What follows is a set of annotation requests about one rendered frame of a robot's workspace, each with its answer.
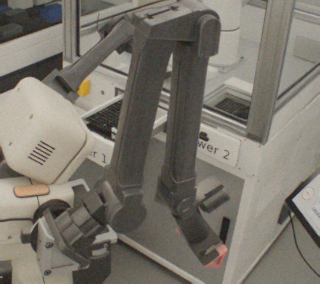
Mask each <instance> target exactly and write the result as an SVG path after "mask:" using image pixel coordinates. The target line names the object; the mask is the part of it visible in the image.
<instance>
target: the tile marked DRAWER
mask: <svg viewBox="0 0 320 284"><path fill-rule="evenodd" d="M306 214H307V215H308V216H309V217H310V219H311V220H312V221H313V223H314V224H315V226H317V227H318V229H319V232H320V203H319V201H316V202H315V203H314V204H313V205H312V206H311V207H310V208H309V209H308V210H307V211H306Z"/></svg>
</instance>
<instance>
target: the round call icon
mask: <svg viewBox="0 0 320 284"><path fill-rule="evenodd" d="M316 193H317V192H316V190H315V189H314V188H313V187H312V186H311V185H310V184H309V185H307V186H306V187H305V189H304V190H302V191H301V192H300V193H299V195H300V196H301V197H302V198H303V200H304V202H305V203H307V202H308V201H310V199H311V198H312V197H313V196H315V194H316Z"/></svg>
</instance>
